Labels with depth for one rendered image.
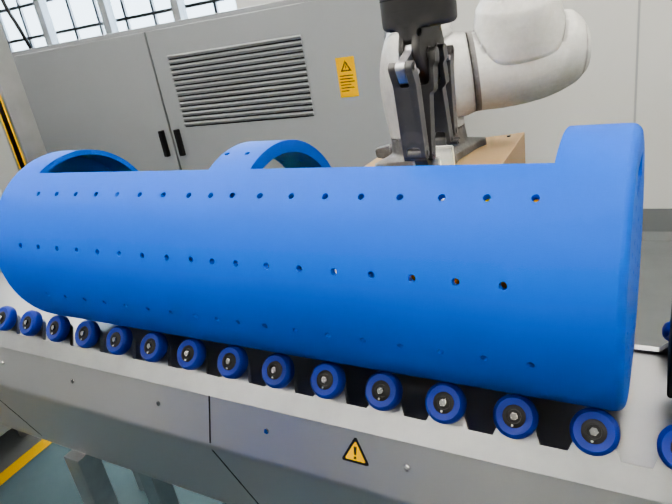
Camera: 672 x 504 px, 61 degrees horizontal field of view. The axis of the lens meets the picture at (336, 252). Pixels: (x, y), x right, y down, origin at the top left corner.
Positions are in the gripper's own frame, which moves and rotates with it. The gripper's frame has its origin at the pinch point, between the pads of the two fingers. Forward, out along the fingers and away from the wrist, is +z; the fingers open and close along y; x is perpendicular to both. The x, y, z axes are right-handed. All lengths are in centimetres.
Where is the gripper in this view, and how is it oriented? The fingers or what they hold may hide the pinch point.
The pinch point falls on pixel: (436, 183)
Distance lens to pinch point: 65.6
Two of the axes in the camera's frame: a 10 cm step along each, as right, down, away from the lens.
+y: -4.7, 4.1, -7.8
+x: 8.7, 0.5, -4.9
